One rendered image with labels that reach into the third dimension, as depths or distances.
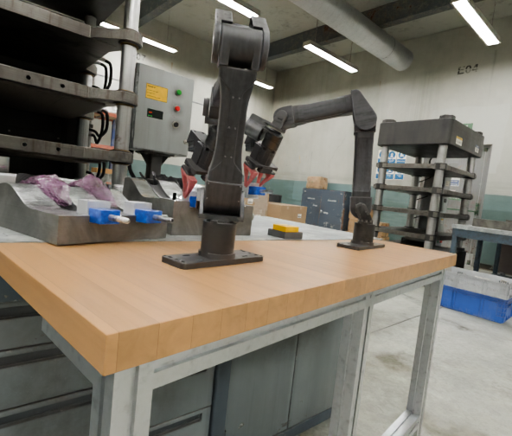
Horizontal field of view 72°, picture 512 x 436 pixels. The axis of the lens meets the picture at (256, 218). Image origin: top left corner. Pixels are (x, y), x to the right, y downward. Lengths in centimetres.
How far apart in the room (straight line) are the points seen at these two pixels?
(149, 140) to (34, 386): 122
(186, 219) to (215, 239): 32
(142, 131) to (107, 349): 154
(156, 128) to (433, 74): 684
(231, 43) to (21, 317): 66
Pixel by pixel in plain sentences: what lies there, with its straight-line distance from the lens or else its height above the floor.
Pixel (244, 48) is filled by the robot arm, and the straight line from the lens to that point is 64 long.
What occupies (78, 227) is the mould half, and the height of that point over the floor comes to 83.
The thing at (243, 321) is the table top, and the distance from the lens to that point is 46.
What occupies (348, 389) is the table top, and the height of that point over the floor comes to 52.
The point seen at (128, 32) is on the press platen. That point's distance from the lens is 173.
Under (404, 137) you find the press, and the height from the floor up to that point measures 181.
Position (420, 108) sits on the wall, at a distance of 803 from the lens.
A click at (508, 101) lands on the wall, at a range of 754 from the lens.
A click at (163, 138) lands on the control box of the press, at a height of 114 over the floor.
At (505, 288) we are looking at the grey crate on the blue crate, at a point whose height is 32.
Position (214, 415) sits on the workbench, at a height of 27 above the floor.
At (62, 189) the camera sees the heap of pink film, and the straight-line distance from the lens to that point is 90.
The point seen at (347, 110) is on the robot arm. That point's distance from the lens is 115.
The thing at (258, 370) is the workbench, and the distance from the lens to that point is 126.
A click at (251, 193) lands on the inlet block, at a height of 93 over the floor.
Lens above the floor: 94
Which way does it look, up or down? 4 degrees down
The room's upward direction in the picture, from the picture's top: 6 degrees clockwise
